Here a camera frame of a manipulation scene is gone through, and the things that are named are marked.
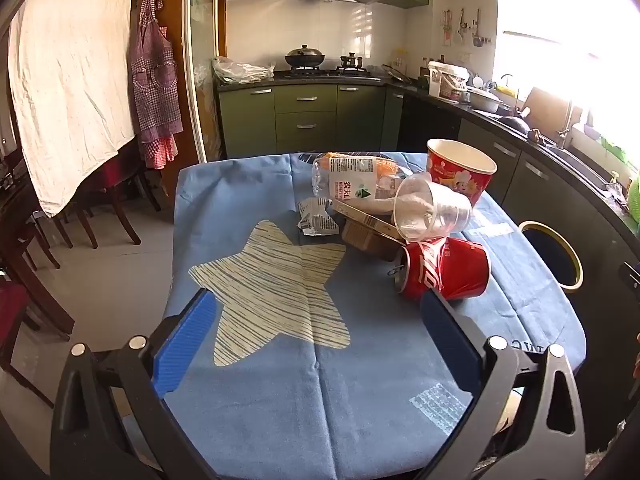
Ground brown cardboard box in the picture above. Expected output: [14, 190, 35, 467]
[341, 220, 406, 262]

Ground blue star-print tablecloth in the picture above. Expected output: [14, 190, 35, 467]
[162, 150, 587, 480]

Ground black lidded wok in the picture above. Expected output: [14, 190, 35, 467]
[285, 45, 327, 68]

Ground black frying pan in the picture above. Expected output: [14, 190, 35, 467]
[497, 115, 531, 136]

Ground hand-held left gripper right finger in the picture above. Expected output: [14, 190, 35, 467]
[415, 290, 586, 480]

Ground yellow-rimmed blue trash bin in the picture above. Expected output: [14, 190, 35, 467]
[518, 220, 584, 293]

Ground purple checked apron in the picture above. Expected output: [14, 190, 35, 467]
[129, 0, 183, 170]

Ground red soda can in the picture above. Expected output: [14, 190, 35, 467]
[395, 236, 491, 302]

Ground dark wooden chair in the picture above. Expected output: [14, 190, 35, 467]
[75, 135, 161, 248]

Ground steel faucet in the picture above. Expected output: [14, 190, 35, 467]
[557, 100, 583, 151]

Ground crushed clear plastic bottle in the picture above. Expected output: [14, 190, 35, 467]
[311, 152, 401, 211]

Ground red-cushioned wooden chair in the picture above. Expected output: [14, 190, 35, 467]
[0, 230, 76, 406]

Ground black gas stove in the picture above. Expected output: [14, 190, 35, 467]
[274, 66, 383, 81]

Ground green base cabinets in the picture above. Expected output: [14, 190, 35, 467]
[216, 82, 407, 159]

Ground white hanging sheet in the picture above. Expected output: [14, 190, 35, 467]
[7, 0, 138, 218]

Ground wooden cutting board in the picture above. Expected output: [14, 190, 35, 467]
[522, 86, 571, 131]

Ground white enamel basin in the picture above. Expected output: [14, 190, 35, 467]
[467, 87, 501, 113]

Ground clear plastic bag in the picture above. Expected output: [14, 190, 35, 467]
[212, 56, 276, 84]

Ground red paper bucket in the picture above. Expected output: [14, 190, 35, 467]
[426, 138, 498, 208]

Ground steel kitchen sink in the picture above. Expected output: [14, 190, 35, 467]
[542, 142, 626, 191]

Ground dark kitchen counter cabinets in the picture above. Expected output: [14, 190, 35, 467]
[397, 92, 640, 461]

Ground hanging kitchen utensils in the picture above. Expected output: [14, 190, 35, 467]
[440, 7, 493, 48]

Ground bright kitchen window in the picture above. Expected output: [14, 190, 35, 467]
[495, 0, 640, 126]

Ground crumpled silver wrapper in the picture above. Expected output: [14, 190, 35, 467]
[297, 197, 341, 237]

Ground white plastic bucket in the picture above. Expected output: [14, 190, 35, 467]
[428, 61, 471, 100]

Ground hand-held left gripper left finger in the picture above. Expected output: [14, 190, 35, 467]
[50, 288, 221, 480]

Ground clear plastic cup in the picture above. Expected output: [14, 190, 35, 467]
[392, 172, 473, 242]

